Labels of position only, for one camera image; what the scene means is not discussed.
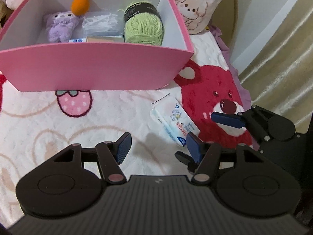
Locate gold foundation bottle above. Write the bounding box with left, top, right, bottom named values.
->
left=86, top=36, right=124, bottom=43

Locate blue wet wipes pack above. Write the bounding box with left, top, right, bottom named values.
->
left=68, top=38, right=86, bottom=43

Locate green yarn ball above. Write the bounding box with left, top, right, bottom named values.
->
left=121, top=1, right=165, bottom=47

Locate clear plastic floss pick box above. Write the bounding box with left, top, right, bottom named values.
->
left=81, top=11, right=124, bottom=36

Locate purple plush toy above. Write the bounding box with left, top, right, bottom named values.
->
left=43, top=11, right=80, bottom=43

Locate orange makeup sponge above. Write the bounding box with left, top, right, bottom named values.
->
left=71, top=0, right=90, bottom=16

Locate small tissue pack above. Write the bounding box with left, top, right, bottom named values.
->
left=151, top=94, right=200, bottom=147

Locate bear print bed cover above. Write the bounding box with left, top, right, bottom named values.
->
left=0, top=24, right=260, bottom=228

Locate beige headboard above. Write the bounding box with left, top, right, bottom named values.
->
left=211, top=0, right=251, bottom=50

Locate pink cardboard box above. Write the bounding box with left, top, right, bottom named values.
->
left=0, top=0, right=195, bottom=93

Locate brown pillow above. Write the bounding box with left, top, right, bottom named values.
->
left=0, top=1, right=14, bottom=29

